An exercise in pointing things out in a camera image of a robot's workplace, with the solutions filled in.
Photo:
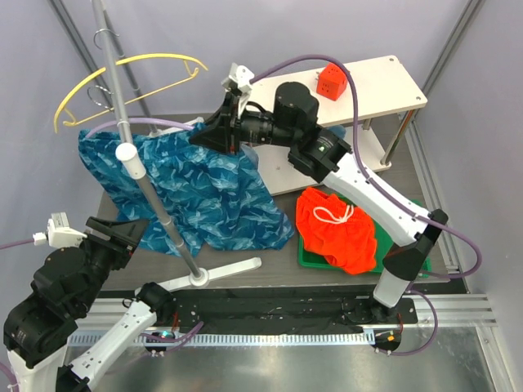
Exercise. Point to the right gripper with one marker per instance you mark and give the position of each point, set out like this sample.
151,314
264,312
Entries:
222,131

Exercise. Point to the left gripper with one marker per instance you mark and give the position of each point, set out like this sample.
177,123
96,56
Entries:
127,235

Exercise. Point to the yellow clothes hanger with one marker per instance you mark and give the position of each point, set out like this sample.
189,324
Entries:
193,67

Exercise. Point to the orange shorts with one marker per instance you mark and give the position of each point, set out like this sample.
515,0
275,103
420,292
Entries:
340,232

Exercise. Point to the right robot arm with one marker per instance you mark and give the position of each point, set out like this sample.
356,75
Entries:
316,152

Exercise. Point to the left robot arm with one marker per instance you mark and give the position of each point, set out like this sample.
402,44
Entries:
64,289

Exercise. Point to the purple clothes hanger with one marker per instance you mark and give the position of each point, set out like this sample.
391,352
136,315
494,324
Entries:
171,126

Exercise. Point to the blue patterned shorts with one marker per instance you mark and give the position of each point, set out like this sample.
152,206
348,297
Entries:
215,199

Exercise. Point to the red cube power socket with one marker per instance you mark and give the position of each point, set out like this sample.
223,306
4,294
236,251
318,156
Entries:
331,82

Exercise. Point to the green plastic tray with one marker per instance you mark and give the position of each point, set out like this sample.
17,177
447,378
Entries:
315,261

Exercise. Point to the white two-tier shelf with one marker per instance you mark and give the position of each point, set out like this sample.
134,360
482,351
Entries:
383,87

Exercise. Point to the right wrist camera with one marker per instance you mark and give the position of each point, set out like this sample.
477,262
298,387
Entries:
239,78

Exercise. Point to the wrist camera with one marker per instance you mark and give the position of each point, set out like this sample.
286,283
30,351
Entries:
58,233
239,78

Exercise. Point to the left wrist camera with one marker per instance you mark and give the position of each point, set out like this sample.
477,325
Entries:
58,233

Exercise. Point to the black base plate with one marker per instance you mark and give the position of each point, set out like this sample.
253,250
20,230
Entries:
238,306

